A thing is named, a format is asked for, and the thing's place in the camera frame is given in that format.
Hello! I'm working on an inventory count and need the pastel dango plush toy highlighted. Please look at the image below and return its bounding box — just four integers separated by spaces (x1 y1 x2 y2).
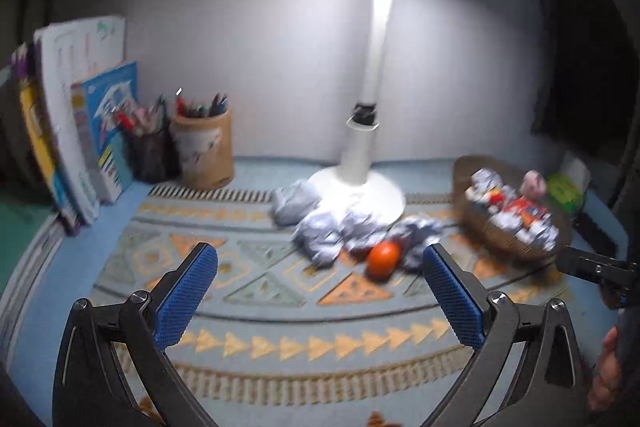
520 170 547 200

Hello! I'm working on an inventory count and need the paper ball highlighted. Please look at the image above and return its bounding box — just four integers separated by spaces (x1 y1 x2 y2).
271 180 320 227

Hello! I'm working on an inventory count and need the hello kitty plush toy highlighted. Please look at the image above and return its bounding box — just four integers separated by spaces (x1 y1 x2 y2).
464 182 506 212

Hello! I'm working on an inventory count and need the brown ribbed bowl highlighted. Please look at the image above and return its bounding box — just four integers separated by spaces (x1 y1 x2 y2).
452 155 573 262

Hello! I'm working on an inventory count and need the red snack bag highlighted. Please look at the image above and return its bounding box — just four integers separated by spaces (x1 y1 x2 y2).
503 196 548 228

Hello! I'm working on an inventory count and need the paper pile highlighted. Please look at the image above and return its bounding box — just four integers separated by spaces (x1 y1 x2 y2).
293 210 445 272

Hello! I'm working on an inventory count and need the patterned blue table mat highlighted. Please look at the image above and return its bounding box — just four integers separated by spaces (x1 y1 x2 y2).
29 183 622 427

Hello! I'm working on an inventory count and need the orange tangerine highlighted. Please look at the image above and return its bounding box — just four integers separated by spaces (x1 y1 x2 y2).
367 241 401 280

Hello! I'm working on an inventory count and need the bamboo pen holder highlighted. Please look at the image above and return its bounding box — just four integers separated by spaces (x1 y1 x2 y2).
169 109 234 190

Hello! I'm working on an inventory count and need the green flat book stack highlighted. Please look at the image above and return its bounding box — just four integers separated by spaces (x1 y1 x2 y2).
1 193 65 364

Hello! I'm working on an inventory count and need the yellow cover book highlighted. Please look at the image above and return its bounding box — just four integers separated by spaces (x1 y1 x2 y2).
18 78 66 213

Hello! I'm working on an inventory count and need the green tissue pack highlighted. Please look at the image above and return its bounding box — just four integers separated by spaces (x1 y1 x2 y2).
547 152 591 216

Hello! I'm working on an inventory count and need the black mesh pen holder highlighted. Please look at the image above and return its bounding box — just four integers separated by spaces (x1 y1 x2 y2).
124 126 181 184

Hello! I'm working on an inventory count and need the white desk lamp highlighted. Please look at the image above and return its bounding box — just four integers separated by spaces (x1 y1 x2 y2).
308 0 406 225

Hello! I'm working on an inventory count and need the black monitor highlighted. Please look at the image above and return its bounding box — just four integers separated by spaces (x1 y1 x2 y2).
532 0 639 165

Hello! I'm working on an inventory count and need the blue cover workbook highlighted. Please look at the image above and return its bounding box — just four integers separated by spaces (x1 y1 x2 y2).
72 62 138 205

